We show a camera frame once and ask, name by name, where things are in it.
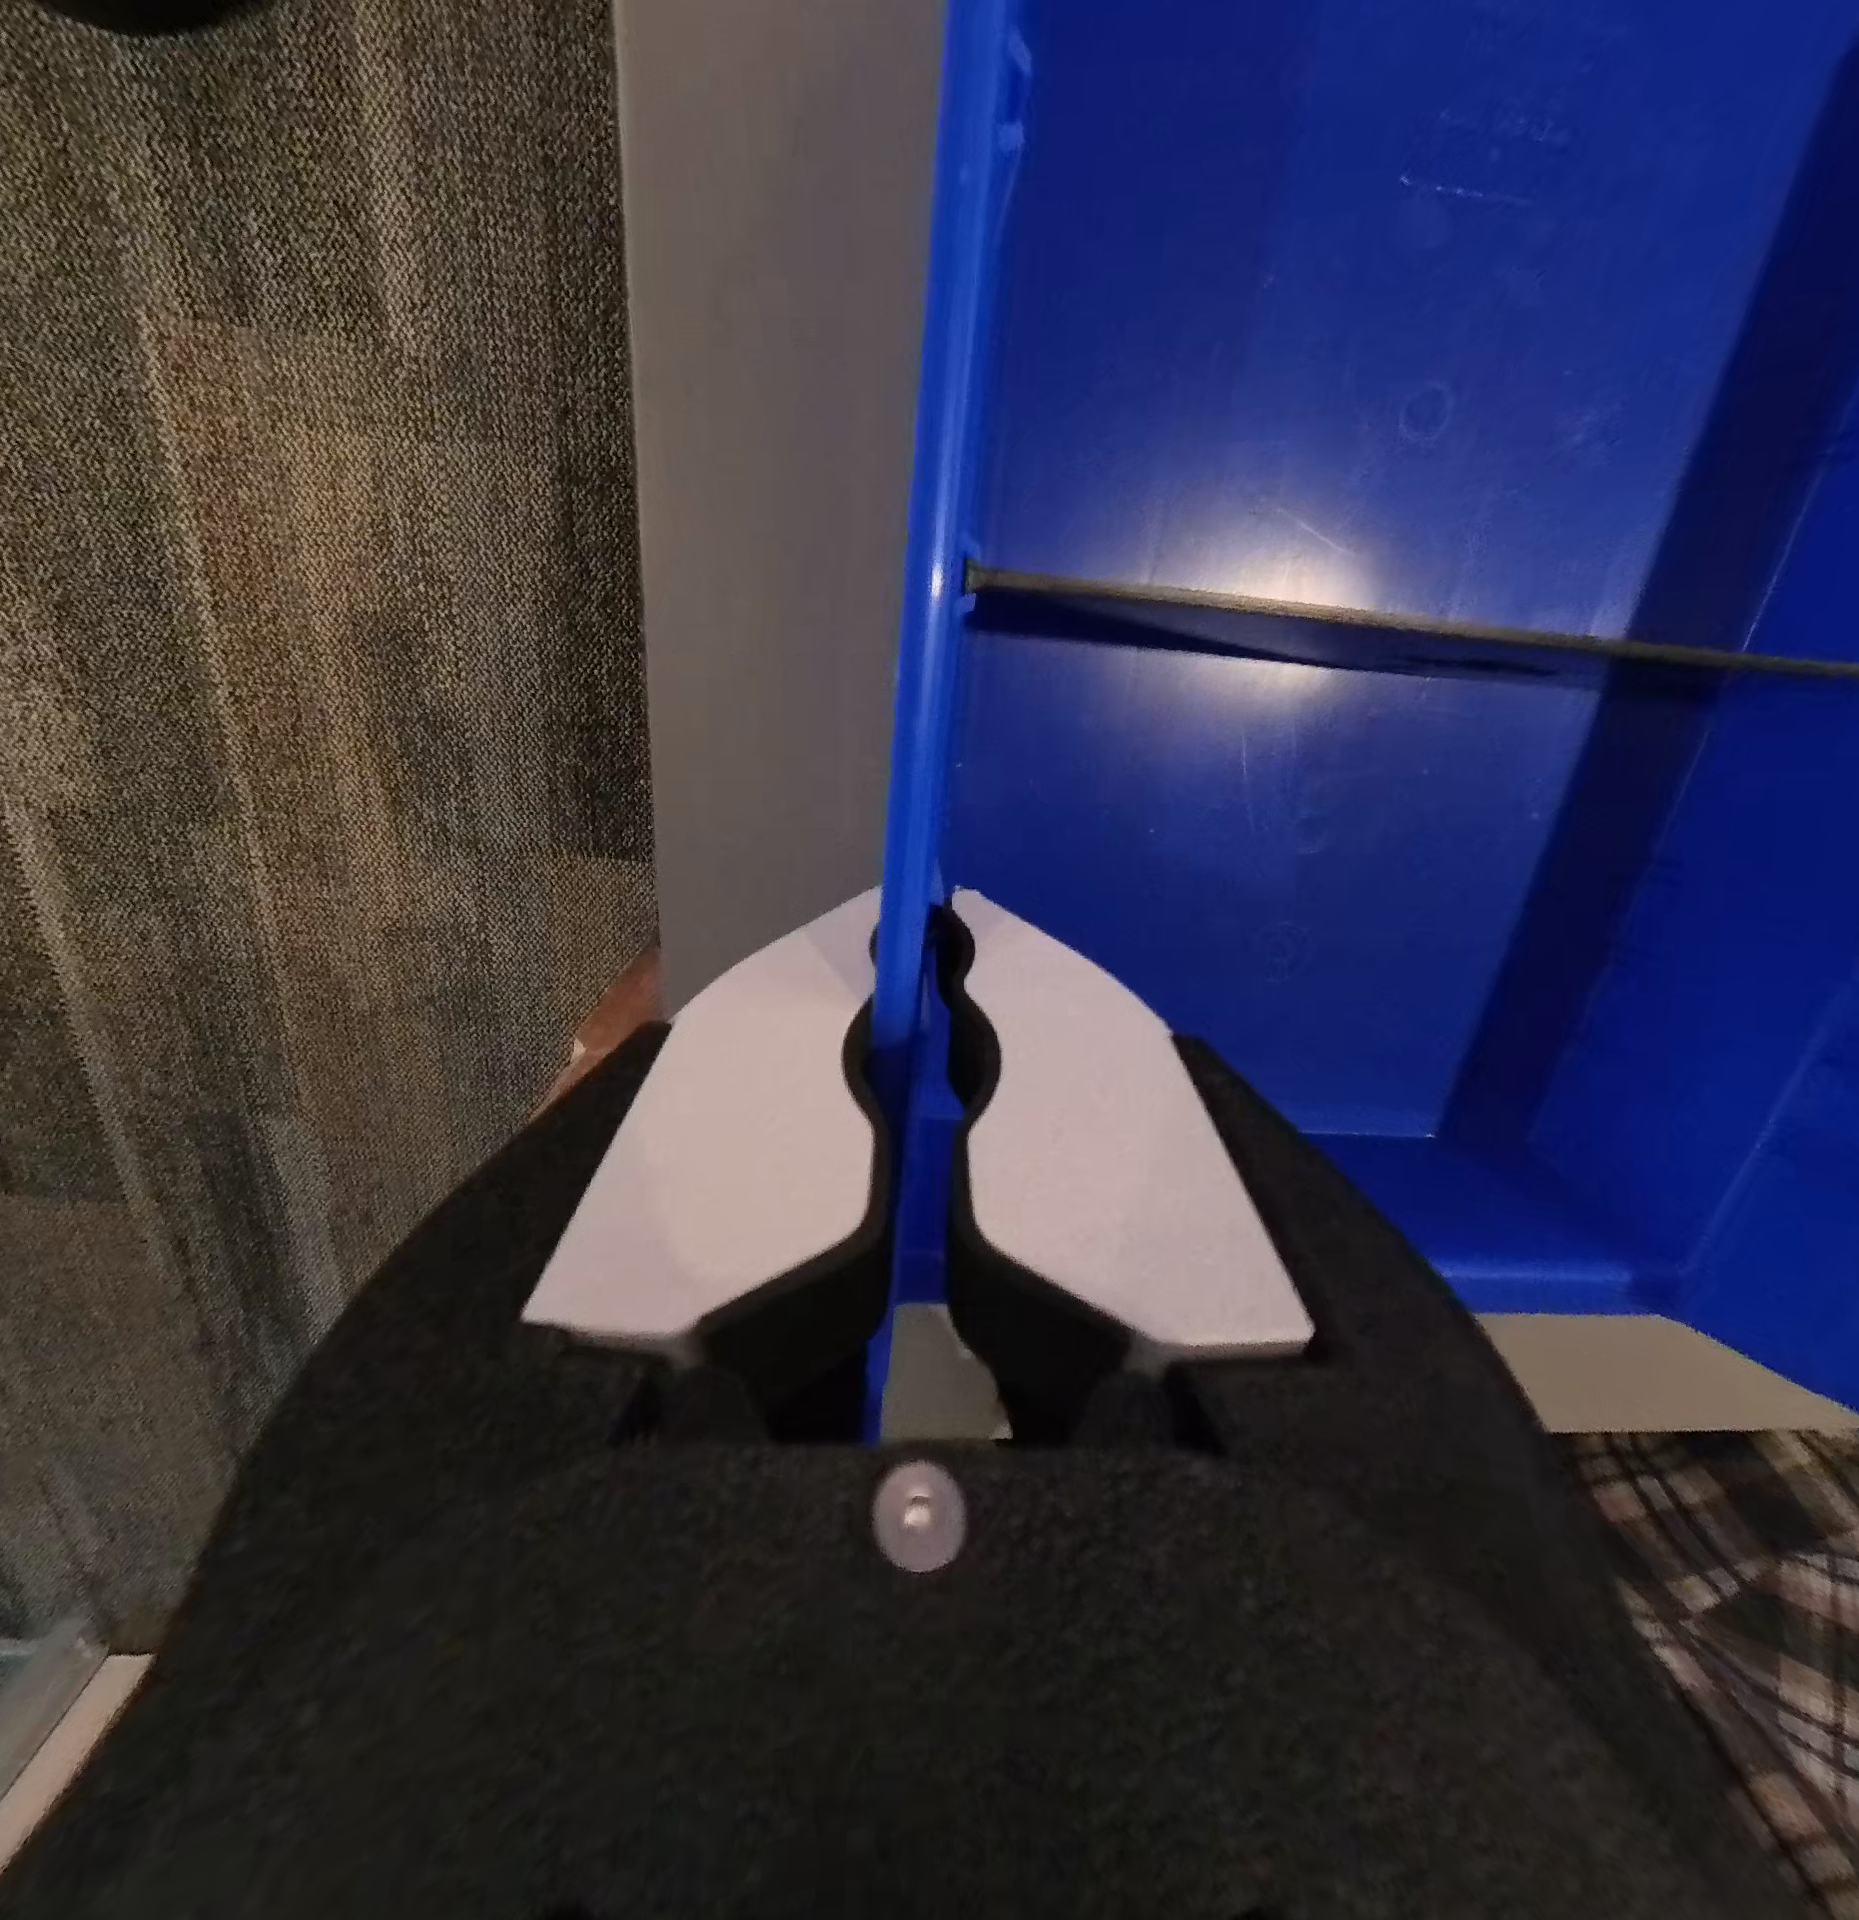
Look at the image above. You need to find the blue plastic bin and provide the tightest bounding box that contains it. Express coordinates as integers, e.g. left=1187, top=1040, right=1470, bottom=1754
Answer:
left=865, top=0, right=1859, bottom=1429

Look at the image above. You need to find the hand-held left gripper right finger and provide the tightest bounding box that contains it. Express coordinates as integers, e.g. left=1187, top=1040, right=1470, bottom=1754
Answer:
left=929, top=888, right=1320, bottom=1446

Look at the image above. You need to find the person's plaid shirt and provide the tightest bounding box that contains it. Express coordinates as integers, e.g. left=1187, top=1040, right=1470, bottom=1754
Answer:
left=1566, top=1425, right=1859, bottom=1920

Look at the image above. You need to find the black bin divider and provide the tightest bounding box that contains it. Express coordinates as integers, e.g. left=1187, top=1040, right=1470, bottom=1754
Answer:
left=962, top=563, right=1859, bottom=680

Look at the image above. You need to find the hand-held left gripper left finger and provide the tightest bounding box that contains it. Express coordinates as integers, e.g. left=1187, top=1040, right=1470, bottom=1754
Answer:
left=520, top=888, right=890, bottom=1445

